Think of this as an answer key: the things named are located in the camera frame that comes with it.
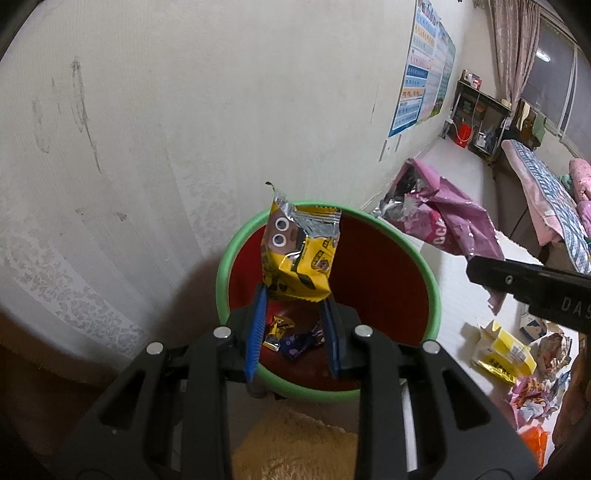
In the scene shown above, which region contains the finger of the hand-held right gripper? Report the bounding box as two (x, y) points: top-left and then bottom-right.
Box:
(465, 256), (536, 306)

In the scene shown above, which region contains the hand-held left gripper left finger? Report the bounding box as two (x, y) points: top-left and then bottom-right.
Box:
(44, 285), (269, 480)

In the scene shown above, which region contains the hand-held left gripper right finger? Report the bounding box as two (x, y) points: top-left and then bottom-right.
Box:
(320, 299), (542, 480)

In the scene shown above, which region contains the white and blue carton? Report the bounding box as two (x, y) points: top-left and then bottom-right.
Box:
(518, 313), (563, 343)

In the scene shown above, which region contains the yellow snack wrapper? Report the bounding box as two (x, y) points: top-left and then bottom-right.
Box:
(259, 181), (343, 303)

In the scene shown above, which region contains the green-rimmed red bin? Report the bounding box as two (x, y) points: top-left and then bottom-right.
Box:
(215, 200), (441, 405)

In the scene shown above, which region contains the small yellow candy wrapper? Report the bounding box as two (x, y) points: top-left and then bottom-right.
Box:
(263, 315), (296, 352)

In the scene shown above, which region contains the purple candy wrapper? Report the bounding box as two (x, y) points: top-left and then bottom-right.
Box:
(281, 320), (326, 361)

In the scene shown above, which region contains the crumpled brown wrapper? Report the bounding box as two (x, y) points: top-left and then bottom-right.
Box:
(534, 331), (574, 385)

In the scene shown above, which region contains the pink bed sheet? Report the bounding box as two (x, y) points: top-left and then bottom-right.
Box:
(526, 194), (568, 249)

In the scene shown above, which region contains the yellow carton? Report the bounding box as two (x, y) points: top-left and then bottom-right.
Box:
(470, 320), (539, 387)

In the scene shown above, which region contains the large pink foil bag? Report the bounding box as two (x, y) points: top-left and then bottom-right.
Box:
(370, 157), (507, 315)

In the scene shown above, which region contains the crumpled colourful wrapper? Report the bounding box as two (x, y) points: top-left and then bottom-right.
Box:
(507, 373), (572, 422)

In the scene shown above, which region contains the blue plaid quilt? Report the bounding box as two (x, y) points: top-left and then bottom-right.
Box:
(501, 138), (591, 275)

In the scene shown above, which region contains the beige fuzzy cushion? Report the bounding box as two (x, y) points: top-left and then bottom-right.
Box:
(230, 405), (360, 480)

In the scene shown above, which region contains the pink blanket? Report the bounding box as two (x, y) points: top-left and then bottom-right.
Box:
(567, 158), (591, 202)

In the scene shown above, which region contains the orange wrapper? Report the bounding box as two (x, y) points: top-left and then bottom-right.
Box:
(518, 424), (549, 468)

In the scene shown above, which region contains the dark storage shelf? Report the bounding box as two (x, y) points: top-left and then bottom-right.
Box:
(449, 78), (514, 163)

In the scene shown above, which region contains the window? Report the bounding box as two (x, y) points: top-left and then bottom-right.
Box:
(521, 13), (591, 155)

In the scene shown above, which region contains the pink patterned curtain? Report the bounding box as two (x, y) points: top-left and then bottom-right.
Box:
(488, 0), (542, 101)

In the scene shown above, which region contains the green-bottomed wall poster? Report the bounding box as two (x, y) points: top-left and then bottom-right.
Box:
(418, 21), (457, 126)

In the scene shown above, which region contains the blue chart wall poster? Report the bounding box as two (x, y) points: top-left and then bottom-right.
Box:
(387, 0), (440, 139)

